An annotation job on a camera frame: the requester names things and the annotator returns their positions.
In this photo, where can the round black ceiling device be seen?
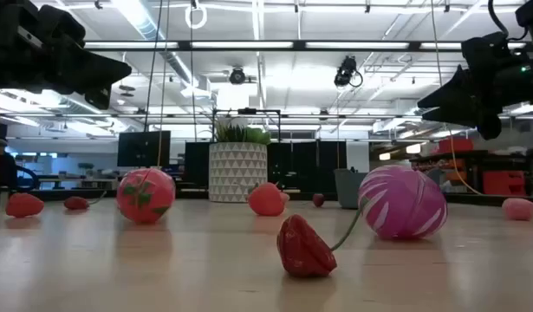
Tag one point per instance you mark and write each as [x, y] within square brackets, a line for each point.
[237, 76]

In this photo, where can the pink lumpy toy produce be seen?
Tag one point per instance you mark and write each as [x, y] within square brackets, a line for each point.
[518, 209]

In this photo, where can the black shelf unit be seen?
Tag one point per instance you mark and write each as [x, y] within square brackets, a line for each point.
[448, 155]

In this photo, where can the small dark red toy cherry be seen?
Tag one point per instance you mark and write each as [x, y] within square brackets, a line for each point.
[318, 199]

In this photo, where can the white planter triangle pattern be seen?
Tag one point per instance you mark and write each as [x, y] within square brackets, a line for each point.
[238, 173]

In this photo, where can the black overhead frame bar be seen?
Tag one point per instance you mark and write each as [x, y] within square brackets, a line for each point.
[184, 44]

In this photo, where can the green potted plant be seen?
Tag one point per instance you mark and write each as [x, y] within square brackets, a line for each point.
[240, 133]

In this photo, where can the black monitor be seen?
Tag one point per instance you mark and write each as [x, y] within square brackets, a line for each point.
[142, 148]

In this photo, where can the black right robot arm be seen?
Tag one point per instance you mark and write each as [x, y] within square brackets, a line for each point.
[532, 11]

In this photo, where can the small red toy chili pepper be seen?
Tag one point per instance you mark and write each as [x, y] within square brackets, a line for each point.
[75, 203]

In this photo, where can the grey-blue plastic bin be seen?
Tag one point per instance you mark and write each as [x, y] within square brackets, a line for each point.
[348, 190]

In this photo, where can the red toy pepper green stem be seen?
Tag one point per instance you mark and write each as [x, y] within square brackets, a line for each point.
[305, 251]

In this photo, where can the purple white striped toy ball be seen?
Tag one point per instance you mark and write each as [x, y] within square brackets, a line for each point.
[400, 203]

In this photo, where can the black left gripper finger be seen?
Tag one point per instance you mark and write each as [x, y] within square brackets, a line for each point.
[97, 69]
[99, 97]

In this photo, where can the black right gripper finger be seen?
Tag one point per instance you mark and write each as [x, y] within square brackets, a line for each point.
[465, 116]
[452, 93]

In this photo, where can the black partition panels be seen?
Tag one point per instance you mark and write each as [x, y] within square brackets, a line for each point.
[305, 167]

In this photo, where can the black overhead camera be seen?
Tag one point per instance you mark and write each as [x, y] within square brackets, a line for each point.
[345, 71]

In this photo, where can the red toy strawberry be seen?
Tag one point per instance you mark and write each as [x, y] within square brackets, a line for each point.
[266, 201]
[23, 205]

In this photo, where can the red storage bin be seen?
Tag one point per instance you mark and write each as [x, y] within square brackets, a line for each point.
[456, 145]
[504, 183]

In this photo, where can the red toy tomato green leaves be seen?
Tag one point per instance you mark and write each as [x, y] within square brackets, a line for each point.
[144, 195]

